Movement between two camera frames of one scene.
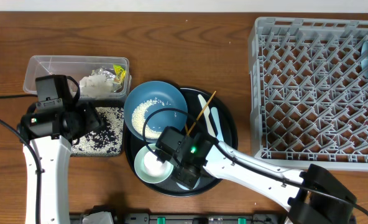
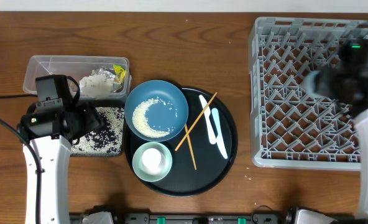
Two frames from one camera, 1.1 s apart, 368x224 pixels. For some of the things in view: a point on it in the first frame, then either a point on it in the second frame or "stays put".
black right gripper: [187, 180] → [322, 79]
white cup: [154, 167] stays put
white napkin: [95, 86] stays put
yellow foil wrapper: [117, 75] stays put
